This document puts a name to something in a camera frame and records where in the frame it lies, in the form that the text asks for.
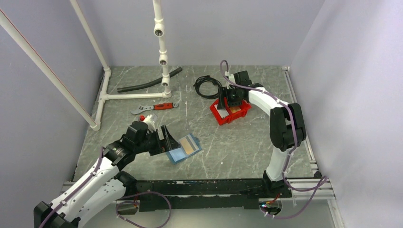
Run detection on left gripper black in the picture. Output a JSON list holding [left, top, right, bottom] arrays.
[[134, 125, 180, 156]]

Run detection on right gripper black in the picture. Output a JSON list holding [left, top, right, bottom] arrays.
[[217, 86, 243, 110]]

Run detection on blue card holder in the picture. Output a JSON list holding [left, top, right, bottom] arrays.
[[165, 133, 202, 164]]

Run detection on gold credit card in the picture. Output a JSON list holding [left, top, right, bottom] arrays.
[[179, 134, 200, 156]]

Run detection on red plastic bin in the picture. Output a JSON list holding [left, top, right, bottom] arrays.
[[210, 99, 251, 125]]

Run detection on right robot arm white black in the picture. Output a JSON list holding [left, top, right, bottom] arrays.
[[217, 71, 307, 197]]

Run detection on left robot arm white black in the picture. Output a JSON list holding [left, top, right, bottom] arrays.
[[34, 121, 181, 228]]

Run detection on white cards in bin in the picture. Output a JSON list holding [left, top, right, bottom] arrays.
[[216, 109, 229, 119]]

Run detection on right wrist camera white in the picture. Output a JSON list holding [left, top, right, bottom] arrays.
[[225, 72, 236, 83]]

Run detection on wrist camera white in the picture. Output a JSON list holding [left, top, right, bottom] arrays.
[[225, 72, 236, 83], [138, 114, 158, 131]]

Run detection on coiled black cable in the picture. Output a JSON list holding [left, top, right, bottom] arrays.
[[193, 75, 223, 100]]

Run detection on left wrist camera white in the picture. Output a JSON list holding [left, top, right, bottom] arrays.
[[138, 114, 158, 131]]

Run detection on red handled adjustable wrench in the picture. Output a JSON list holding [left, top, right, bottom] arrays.
[[130, 103, 179, 115]]

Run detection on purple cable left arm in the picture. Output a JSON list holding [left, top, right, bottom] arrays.
[[38, 147, 172, 228]]

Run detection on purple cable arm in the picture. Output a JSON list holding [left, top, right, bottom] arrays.
[[38, 147, 172, 228], [219, 59, 330, 220]]

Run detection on black rubber hose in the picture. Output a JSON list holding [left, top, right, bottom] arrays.
[[117, 66, 183, 93]]

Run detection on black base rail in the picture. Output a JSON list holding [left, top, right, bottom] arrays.
[[118, 178, 292, 212]]

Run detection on white PVC pipe frame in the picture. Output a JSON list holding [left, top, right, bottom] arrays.
[[0, 0, 172, 131]]

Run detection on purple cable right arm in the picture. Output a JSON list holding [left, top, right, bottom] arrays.
[[219, 59, 330, 220]]

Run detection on aluminium rail right side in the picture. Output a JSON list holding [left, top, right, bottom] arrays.
[[282, 66, 334, 200]]

